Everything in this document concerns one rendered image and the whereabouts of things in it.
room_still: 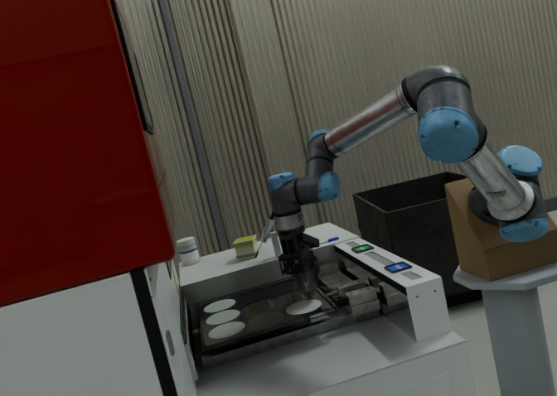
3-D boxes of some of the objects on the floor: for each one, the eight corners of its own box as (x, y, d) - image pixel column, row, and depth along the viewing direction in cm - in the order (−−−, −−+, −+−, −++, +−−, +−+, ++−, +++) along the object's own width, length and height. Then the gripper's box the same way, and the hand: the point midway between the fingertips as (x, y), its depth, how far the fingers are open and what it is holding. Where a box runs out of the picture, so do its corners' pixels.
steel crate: (462, 254, 428) (445, 170, 419) (540, 292, 323) (520, 181, 315) (363, 280, 420) (344, 195, 412) (409, 327, 316) (386, 214, 307)
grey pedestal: (588, 432, 194) (554, 225, 184) (705, 512, 151) (667, 248, 141) (469, 476, 185) (426, 263, 176) (557, 576, 142) (506, 300, 133)
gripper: (269, 235, 138) (287, 309, 140) (299, 231, 134) (317, 307, 136) (282, 227, 145) (298, 297, 148) (311, 223, 141) (327, 295, 144)
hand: (310, 293), depth 144 cm, fingers closed
